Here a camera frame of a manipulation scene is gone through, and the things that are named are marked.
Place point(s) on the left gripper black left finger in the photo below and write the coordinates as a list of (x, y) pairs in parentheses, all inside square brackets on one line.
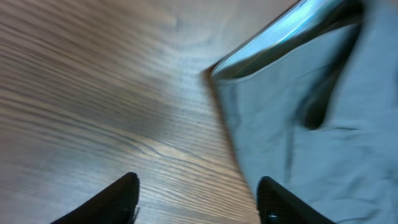
[(116, 204)]

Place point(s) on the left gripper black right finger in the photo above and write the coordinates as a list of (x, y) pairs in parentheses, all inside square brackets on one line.
[(277, 205)]

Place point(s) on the grey shorts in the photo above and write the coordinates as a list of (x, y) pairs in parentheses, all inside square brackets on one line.
[(311, 102)]

